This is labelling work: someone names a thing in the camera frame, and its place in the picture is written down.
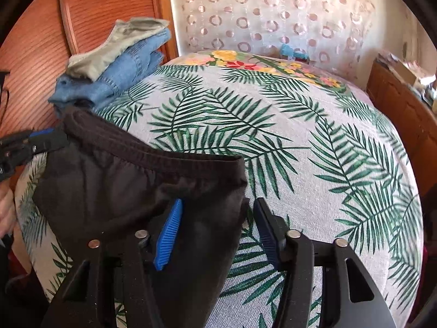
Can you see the wooden wardrobe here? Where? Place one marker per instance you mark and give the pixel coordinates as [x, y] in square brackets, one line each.
[44, 47]

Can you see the cabinet-top clutter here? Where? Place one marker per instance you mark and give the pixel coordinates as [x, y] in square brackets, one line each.
[425, 88]

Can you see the leaf-print blanket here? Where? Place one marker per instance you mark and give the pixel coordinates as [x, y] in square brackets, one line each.
[307, 164]

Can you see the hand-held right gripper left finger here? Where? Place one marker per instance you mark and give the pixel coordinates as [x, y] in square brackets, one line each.
[169, 235]

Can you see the person's left forearm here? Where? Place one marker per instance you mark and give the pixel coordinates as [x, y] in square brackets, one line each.
[15, 300]

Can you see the folded beige pants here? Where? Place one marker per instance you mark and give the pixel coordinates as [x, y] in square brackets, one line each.
[112, 49]

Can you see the wooden cabinet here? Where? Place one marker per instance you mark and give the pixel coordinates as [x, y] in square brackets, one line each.
[406, 123]

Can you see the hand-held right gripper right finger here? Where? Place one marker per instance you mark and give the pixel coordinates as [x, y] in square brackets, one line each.
[269, 241]

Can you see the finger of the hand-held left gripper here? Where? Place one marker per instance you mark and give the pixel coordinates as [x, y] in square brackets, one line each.
[51, 141]

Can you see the folded blue jeans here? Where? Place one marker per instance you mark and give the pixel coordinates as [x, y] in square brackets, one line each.
[112, 75]

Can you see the floral blanket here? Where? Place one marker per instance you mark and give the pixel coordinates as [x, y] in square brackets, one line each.
[259, 64]

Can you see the person's left hand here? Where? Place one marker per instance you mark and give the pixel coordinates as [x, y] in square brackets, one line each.
[6, 208]

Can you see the circle-patterned curtain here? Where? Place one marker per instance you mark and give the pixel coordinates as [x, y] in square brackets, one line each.
[273, 10]

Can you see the black pants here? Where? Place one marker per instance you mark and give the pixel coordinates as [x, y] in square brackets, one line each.
[112, 184]

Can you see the cardboard box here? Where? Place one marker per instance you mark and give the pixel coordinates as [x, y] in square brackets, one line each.
[408, 71]

